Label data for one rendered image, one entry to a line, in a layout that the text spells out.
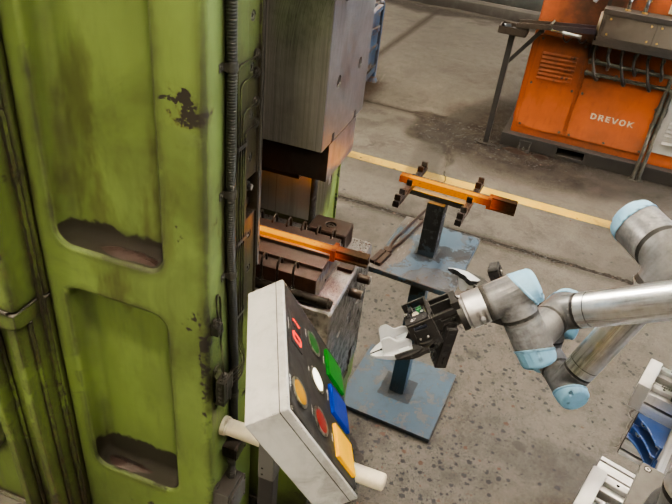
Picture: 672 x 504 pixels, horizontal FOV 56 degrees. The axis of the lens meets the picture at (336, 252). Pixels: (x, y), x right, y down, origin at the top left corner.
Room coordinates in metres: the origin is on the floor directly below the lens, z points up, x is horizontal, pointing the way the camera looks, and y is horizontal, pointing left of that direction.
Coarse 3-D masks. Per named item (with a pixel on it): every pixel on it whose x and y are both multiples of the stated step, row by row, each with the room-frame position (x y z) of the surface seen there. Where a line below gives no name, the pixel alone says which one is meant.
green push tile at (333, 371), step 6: (324, 354) 0.98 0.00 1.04; (330, 354) 0.99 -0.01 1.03; (330, 360) 0.97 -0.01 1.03; (330, 366) 0.95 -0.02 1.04; (336, 366) 0.99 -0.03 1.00; (330, 372) 0.93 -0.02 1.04; (336, 372) 0.96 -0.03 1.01; (330, 378) 0.92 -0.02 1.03; (336, 378) 0.94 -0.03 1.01; (336, 384) 0.93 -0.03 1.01; (342, 384) 0.96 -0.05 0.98; (342, 390) 0.93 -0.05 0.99
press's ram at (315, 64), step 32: (288, 0) 1.29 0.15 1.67; (320, 0) 1.27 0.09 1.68; (352, 0) 1.37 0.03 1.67; (288, 32) 1.29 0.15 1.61; (320, 32) 1.27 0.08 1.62; (352, 32) 1.39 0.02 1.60; (288, 64) 1.29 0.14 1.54; (320, 64) 1.27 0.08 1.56; (352, 64) 1.42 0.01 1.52; (288, 96) 1.29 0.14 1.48; (320, 96) 1.27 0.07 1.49; (352, 96) 1.45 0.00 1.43; (288, 128) 1.28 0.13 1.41; (320, 128) 1.26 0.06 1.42
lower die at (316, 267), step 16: (272, 224) 1.54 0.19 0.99; (272, 240) 1.45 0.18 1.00; (320, 240) 1.48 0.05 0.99; (336, 240) 1.49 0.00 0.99; (272, 256) 1.39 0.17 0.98; (288, 256) 1.39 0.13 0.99; (304, 256) 1.40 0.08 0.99; (320, 256) 1.41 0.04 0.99; (256, 272) 1.36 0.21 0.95; (272, 272) 1.34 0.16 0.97; (288, 272) 1.33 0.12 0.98; (304, 272) 1.34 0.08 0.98; (320, 272) 1.35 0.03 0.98; (304, 288) 1.32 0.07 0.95; (320, 288) 1.35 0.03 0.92
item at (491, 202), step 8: (400, 176) 1.94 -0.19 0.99; (408, 176) 1.94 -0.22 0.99; (416, 176) 1.95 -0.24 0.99; (416, 184) 1.92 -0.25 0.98; (424, 184) 1.91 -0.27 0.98; (432, 184) 1.90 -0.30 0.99; (440, 184) 1.91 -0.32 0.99; (440, 192) 1.89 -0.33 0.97; (448, 192) 1.88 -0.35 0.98; (456, 192) 1.87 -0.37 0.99; (464, 192) 1.87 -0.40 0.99; (472, 192) 1.88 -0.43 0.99; (480, 200) 1.85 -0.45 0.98; (488, 200) 1.83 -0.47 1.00; (496, 200) 1.84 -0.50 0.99; (504, 200) 1.83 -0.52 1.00; (512, 200) 1.84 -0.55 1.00; (488, 208) 1.83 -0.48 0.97; (496, 208) 1.84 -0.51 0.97; (504, 208) 1.83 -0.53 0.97; (512, 208) 1.82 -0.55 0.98
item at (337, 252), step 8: (264, 232) 1.47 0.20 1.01; (272, 232) 1.47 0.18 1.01; (280, 232) 1.48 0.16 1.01; (288, 240) 1.45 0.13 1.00; (296, 240) 1.45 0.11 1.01; (304, 240) 1.45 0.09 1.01; (312, 240) 1.46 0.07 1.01; (312, 248) 1.43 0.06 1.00; (320, 248) 1.42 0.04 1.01; (328, 248) 1.43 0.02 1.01; (336, 248) 1.42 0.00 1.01; (344, 248) 1.43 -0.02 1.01; (336, 256) 1.42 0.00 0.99; (344, 256) 1.41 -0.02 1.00; (352, 256) 1.40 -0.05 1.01; (360, 256) 1.40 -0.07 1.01; (368, 256) 1.40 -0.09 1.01; (352, 264) 1.40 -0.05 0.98; (360, 264) 1.40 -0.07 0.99; (368, 264) 1.41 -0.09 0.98
